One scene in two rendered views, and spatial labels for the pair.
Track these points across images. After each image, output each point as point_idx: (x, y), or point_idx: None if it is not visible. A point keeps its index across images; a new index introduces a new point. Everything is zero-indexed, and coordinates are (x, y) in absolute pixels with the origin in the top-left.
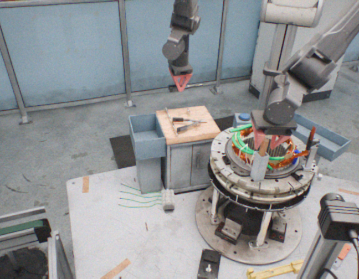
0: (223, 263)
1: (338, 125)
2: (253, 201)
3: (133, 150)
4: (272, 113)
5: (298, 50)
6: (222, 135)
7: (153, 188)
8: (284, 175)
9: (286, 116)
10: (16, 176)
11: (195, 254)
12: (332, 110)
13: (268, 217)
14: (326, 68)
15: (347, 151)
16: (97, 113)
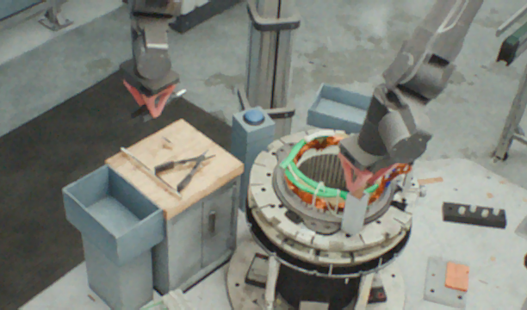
0: None
1: (317, 33)
2: (352, 263)
3: (102, 250)
4: (398, 152)
5: (404, 53)
6: (258, 172)
7: (142, 300)
8: (384, 209)
9: (416, 151)
10: None
11: None
12: (295, 5)
13: (371, 276)
14: (445, 73)
15: (350, 81)
16: None
